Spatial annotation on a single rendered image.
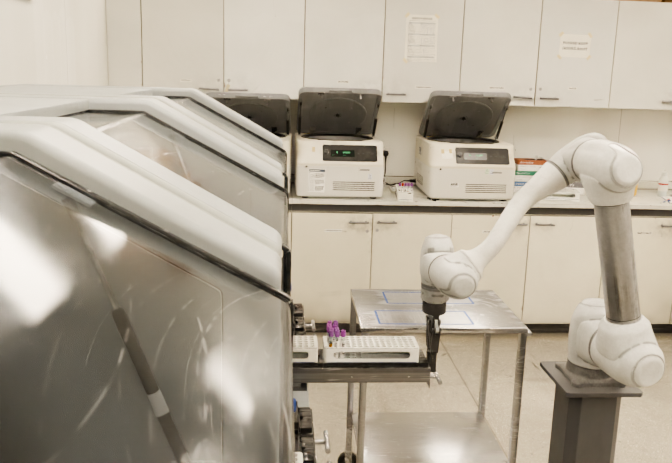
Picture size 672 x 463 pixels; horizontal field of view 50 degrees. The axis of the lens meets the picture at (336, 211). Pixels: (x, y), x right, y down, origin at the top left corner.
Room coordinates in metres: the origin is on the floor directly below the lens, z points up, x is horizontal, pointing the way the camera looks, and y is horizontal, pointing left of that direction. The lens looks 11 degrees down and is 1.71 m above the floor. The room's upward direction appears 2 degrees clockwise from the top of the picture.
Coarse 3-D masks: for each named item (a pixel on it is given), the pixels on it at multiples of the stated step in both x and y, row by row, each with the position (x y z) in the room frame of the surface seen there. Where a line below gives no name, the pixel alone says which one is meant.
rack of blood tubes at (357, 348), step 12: (324, 336) 2.17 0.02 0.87; (348, 336) 2.17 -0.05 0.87; (360, 336) 2.18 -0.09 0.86; (372, 336) 2.18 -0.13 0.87; (384, 336) 2.18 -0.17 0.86; (396, 336) 2.19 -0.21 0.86; (408, 336) 2.19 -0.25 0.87; (324, 348) 2.08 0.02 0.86; (336, 348) 2.08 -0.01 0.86; (348, 348) 2.08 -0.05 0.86; (360, 348) 2.08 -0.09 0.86; (372, 348) 2.09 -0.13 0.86; (384, 348) 2.09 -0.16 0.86; (396, 348) 2.09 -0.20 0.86; (408, 348) 2.09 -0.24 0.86; (324, 360) 2.08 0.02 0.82; (336, 360) 2.08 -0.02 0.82; (348, 360) 2.08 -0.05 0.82; (360, 360) 2.08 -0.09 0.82; (372, 360) 2.09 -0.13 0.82; (384, 360) 2.09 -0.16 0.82; (396, 360) 2.09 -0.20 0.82; (408, 360) 2.09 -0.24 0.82
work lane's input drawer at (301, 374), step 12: (420, 360) 2.11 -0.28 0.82; (300, 372) 2.05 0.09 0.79; (312, 372) 2.05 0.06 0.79; (324, 372) 2.06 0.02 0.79; (336, 372) 2.06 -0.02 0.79; (348, 372) 2.06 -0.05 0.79; (360, 372) 2.07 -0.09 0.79; (372, 372) 2.07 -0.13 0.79; (384, 372) 2.07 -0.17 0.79; (396, 372) 2.07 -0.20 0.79; (408, 372) 2.08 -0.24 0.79; (420, 372) 2.08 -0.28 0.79
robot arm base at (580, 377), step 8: (568, 360) 2.30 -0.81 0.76; (560, 368) 2.34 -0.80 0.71; (568, 368) 2.29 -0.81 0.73; (576, 368) 2.25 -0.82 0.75; (584, 368) 2.23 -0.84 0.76; (568, 376) 2.26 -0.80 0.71; (576, 376) 2.24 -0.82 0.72; (584, 376) 2.23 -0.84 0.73; (592, 376) 2.22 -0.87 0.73; (600, 376) 2.22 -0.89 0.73; (608, 376) 2.23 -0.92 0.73; (576, 384) 2.20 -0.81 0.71; (584, 384) 2.21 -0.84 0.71; (592, 384) 2.21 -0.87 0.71; (600, 384) 2.21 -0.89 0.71; (608, 384) 2.21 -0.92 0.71; (616, 384) 2.22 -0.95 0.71
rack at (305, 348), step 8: (296, 336) 2.16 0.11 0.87; (304, 336) 2.16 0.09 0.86; (312, 336) 2.17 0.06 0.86; (296, 344) 2.09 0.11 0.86; (304, 344) 2.11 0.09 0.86; (312, 344) 2.11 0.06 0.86; (296, 352) 2.17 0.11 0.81; (304, 352) 2.17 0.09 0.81; (312, 352) 2.07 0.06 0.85; (296, 360) 2.07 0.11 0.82; (304, 360) 2.07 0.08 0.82; (312, 360) 2.07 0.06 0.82
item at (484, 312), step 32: (352, 320) 2.80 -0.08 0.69; (384, 320) 2.46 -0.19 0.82; (416, 320) 2.47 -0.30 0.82; (448, 320) 2.48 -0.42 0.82; (480, 320) 2.49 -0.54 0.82; (512, 320) 2.50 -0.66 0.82; (352, 384) 2.80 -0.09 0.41; (480, 384) 2.86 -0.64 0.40; (352, 416) 2.77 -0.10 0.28; (384, 416) 2.78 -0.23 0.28; (416, 416) 2.79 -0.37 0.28; (448, 416) 2.80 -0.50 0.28; (480, 416) 2.81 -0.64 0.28; (512, 416) 2.43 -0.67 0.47; (384, 448) 2.52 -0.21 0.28; (416, 448) 2.53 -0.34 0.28; (448, 448) 2.53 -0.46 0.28; (480, 448) 2.54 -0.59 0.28; (512, 448) 2.42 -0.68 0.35
